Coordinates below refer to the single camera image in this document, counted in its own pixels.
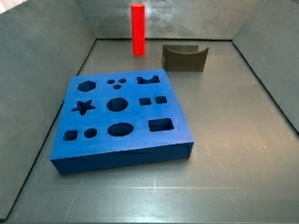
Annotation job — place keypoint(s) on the red hexagonal peg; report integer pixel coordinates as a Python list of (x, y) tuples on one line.
[(138, 25)]

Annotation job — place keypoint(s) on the blue foam shape board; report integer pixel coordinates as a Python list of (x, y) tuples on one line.
[(121, 120)]

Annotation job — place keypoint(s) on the dark grey curved block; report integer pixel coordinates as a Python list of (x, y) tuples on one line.
[(184, 58)]

